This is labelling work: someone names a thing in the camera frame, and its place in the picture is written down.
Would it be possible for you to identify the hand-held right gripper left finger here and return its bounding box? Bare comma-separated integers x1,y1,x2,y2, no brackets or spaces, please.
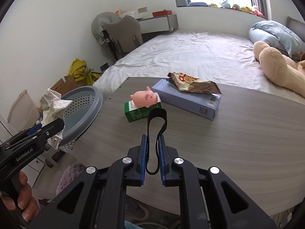
29,134,149,229

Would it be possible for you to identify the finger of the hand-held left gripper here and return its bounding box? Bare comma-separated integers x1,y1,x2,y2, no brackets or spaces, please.
0,127,44,152
25,118,65,147

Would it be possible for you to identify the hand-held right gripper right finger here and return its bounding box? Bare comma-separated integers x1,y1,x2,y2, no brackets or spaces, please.
157,135,278,229

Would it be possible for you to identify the white tissue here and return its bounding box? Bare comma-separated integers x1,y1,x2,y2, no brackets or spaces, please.
39,88,73,150

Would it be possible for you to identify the grey perforated wastebasket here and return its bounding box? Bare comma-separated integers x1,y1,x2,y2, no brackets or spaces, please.
56,86,103,152

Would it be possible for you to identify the green medicine box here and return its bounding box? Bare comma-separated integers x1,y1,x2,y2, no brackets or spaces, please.
123,95,163,123

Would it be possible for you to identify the black elastic strap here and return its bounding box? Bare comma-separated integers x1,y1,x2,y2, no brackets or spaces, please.
146,108,168,175

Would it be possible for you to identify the long pale blue box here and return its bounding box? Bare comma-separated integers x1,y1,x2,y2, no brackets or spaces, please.
151,79,221,120

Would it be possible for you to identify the crinkled snack wrapper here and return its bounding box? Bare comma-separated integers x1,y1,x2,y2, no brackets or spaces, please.
167,72,222,94

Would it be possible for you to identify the person's left hand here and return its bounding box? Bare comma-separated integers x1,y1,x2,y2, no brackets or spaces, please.
0,170,41,222

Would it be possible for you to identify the translucent rice container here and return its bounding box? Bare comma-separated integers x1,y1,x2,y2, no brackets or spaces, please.
7,89,42,129

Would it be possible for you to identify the brown cardboard box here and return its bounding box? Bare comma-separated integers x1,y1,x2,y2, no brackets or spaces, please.
50,75,81,93

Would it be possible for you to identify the purple fluffy rug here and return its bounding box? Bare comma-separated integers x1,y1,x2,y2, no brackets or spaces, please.
57,163,86,196

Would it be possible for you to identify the pink pig toy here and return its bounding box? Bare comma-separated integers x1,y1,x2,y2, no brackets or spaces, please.
130,86,158,108

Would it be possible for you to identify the tied yellow printed sack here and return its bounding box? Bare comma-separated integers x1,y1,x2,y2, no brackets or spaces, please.
79,68,102,86

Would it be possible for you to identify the crumpled yellow bag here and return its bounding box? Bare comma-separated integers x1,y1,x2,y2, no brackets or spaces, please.
69,58,87,77

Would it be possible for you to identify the bed with checked sheet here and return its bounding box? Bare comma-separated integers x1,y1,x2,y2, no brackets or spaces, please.
93,30,305,103

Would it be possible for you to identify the grey cloth on chair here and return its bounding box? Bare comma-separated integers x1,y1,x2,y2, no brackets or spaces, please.
91,12,120,44

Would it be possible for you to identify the beige padded chair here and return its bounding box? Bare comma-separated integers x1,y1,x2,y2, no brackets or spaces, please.
104,15,144,61

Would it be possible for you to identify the white and grey desk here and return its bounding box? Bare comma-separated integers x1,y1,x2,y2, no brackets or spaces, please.
137,14,179,35

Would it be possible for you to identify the red box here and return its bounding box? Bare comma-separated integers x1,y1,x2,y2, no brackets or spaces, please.
152,10,172,18

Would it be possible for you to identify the large beige plush bear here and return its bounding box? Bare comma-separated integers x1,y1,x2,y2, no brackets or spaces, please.
253,41,305,98

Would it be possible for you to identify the light blue pillow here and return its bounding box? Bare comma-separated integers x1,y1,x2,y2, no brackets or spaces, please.
248,20,305,58

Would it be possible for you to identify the row of small plush toys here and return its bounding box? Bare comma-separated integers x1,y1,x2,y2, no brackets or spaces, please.
210,0,265,18

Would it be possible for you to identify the grey padded headboard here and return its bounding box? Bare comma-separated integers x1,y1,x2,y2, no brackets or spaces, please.
286,16,305,43

